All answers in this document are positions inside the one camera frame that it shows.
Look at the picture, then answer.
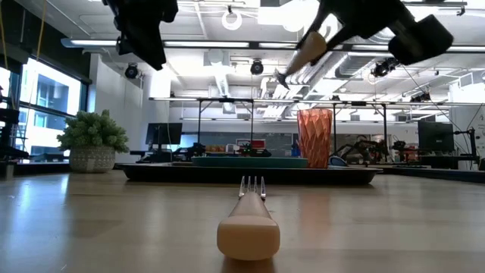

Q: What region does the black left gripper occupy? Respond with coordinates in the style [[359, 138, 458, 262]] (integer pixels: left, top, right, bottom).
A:
[[102, 0, 180, 39]]

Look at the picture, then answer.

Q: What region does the black serving tray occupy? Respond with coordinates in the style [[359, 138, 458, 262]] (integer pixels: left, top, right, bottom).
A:
[[113, 162, 383, 187]]

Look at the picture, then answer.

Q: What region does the fork with cream handle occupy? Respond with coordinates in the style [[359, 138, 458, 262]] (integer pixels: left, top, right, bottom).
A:
[[216, 175, 281, 262]]

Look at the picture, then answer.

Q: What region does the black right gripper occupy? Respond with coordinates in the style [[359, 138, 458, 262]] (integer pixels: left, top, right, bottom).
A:
[[296, 0, 408, 66]]

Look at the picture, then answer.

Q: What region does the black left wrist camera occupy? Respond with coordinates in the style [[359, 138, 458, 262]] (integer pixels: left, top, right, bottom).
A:
[[115, 22, 168, 71]]

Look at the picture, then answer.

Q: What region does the orange faceted cup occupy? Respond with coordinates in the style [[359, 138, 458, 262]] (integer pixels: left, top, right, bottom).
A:
[[296, 108, 334, 169]]

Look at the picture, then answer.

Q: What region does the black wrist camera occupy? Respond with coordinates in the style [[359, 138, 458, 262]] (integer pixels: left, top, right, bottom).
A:
[[387, 14, 455, 67], [115, 22, 168, 71]]

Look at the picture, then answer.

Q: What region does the teal plate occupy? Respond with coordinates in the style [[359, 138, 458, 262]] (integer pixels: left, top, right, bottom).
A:
[[190, 156, 310, 170]]

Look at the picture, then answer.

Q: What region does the large black monitor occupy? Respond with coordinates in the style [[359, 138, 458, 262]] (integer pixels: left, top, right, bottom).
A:
[[418, 120, 455, 153]]

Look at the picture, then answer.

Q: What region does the black metal rig frame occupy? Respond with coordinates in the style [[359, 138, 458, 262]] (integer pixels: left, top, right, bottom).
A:
[[331, 101, 389, 153], [196, 97, 255, 146]]

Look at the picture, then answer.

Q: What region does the red sign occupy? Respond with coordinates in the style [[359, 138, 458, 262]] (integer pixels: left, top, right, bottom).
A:
[[236, 138, 267, 150]]

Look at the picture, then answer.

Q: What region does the yellow cable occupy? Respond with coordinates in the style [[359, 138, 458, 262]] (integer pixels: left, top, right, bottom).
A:
[[35, 0, 48, 61], [0, 0, 9, 71]]

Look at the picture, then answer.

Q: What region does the blue and white object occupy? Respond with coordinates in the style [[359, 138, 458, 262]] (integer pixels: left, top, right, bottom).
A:
[[327, 155, 349, 168]]

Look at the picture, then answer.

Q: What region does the long ceiling light bar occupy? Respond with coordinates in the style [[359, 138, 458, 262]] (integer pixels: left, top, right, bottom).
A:
[[60, 36, 485, 54]]

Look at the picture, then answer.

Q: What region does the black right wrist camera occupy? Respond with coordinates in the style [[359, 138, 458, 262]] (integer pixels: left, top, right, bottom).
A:
[[387, 14, 455, 67]]

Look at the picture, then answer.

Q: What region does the white ring light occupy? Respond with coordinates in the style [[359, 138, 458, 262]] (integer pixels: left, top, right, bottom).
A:
[[221, 8, 243, 32]]

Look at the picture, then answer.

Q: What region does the green potted plant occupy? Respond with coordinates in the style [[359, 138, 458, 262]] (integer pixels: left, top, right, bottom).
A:
[[56, 109, 130, 154]]

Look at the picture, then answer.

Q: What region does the dark neighbouring table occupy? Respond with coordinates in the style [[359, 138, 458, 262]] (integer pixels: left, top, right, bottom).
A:
[[378, 163, 485, 184]]

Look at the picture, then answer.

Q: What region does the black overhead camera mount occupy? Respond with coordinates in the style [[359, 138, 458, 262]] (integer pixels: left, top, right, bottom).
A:
[[371, 56, 402, 79]]

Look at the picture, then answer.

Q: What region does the small black monitor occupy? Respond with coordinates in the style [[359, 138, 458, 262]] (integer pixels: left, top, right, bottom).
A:
[[145, 122, 183, 146]]

